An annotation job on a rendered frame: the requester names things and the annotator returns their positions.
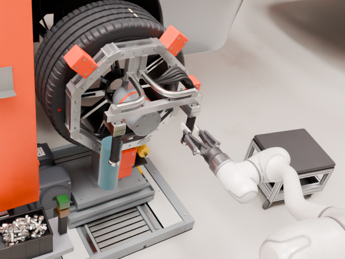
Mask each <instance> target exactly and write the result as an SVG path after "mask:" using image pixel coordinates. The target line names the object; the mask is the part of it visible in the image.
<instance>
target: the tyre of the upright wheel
mask: <svg viewBox="0 0 345 259"><path fill-rule="evenodd" d="M165 31H166V28H165V27H164V26H163V25H161V24H160V23H159V22H158V21H157V20H156V19H155V18H154V17H153V16H152V15H151V14H150V13H149V12H148V11H146V10H145V9H143V8H142V7H140V6H138V5H136V4H133V3H130V2H127V1H121V0H104V1H98V2H96V3H95V2H93V3H91V4H87V5H85V6H82V7H79V8H78V9H75V10H74V11H73V12H72V13H69V14H68V15H67V16H65V17H63V18H62V20H59V21H58V22H57V23H56V26H53V27H52V28H51V30H50V31H49V32H48V33H47V34H46V37H44V39H43V41H42V42H41V44H40V46H39V48H38V50H37V53H36V55H35V58H34V59H35V60H34V81H35V95H36V97H37V99H38V101H39V102H40V104H41V106H42V108H43V109H44V111H45V113H46V115H47V117H48V118H49V120H50V122H51V124H52V125H53V127H54V129H55V130H56V131H57V132H58V134H59V135H60V136H62V137H63V138H64V139H65V140H67V141H68V142H70V143H72V144H74V145H77V146H81V147H85V148H88V147H86V146H85V145H83V144H81V143H79V142H77V141H74V139H72V138H70V136H69V135H68V133H67V131H66V129H65V116H66V92H65V90H66V85H67V84H68V82H69V81H70V79H72V78H73V77H74V76H75V75H76V74H77V72H76V71H74V70H73V69H71V68H70V67H69V65H68V64H67V62H66V61H65V59H64V56H65V55H66V54H67V53H68V51H69V50H70V49H71V48H72V47H73V46H74V45H78V46H79V47H80V48H81V49H82V50H84V51H85V52H86V53H87V54H88V55H90V56H91V57H93V56H94V55H95V54H97V53H98V52H99V51H100V50H101V48H103V47H104V46H105V45H106V44H111V43H119V42H124V41H131V40H142V39H149V38H158V39H160V37H161V36H162V35H163V33H164V32H165ZM175 57H176V59H177V60H178V61H179V62H180V63H181V64H182V65H183V66H184V67H185V61H184V55H183V51H182V50H180V52H179V53H178V54H177V55H176V56H175Z"/></svg>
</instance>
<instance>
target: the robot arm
mask: <svg viewBox="0 0 345 259"><path fill-rule="evenodd" d="M180 128H181V130H182V131H183V134H184V135H185V138H184V141H185V142H186V144H187V145H188V146H189V148H190V149H191V151H192V152H193V155H194V156H195V155H196V154H200V155H201V156H203V157H204V160H205V161H206V162H207V164H208V165H209V169H210V170H211V171H212V172H213V173H214V175H215V176H216V177H217V178H218V180H219V182H220V184H221V186H222V187H223V188H224V190H225V191H226V192H227V193H228V194H229V195H230V196H231V197H232V198H233V199H234V200H236V201H237V202H239V203H241V204H247V203H249V202H251V201H253V200H254V199H255V198H256V197H257V195H258V188H257V185H258V184H260V183H262V182H265V183H267V182H280V181H281V180H283V190H284V202H285V206H286V208H287V210H288V212H289V213H290V214H291V215H292V216H293V217H294V218H295V219H296V220H297V221H298V222H296V223H292V224H289V225H287V226H284V227H282V228H279V229H277V230H276V231H274V232H273V233H272V234H270V235H269V236H268V237H267V238H266V239H265V240H264V241H263V243H262V244H261V246H260V250H259V259H345V209H341V208H338V207H334V206H328V205H321V204H317V203H312V202H308V201H306V200H305V199H304V197H303V193H302V189H301V185H300V181H299V177H298V174H297V172H296V171H295V170H294V169H293V168H292V167H291V166H289V165H290V161H291V159H290V156H289V154H288V152H287V151H286V150H285V149H283V148H281V147H272V148H269V149H266V150H264V151H261V152H259V153H257V154H255V155H253V156H252V157H250V158H249V159H247V160H246V161H243V162H237V163H234V161H233V160H232V159H231V158H230V157H229V156H228V154H226V153H223V152H222V151H221V150H220V149H219V148H220V145H221V143H220V142H219V141H217V140H216V139H215V138H214V137H213V136H212V135H211V134H210V133H209V132H208V131H207V130H201V129H199V127H198V126H196V125H194V128H193V132H194V133H195V134H196V135H198V134H199V135H198V136H199V137H200V138H201V140H202V141H203V143H202V142H200V141H199V140H198V139H196V138H195V137H194V136H193V135H192V134H191V131H190V130H189V129H188V128H187V127H186V125H185V124H184V123H183V122H181V125H180ZM196 147H197V148H196Z"/></svg>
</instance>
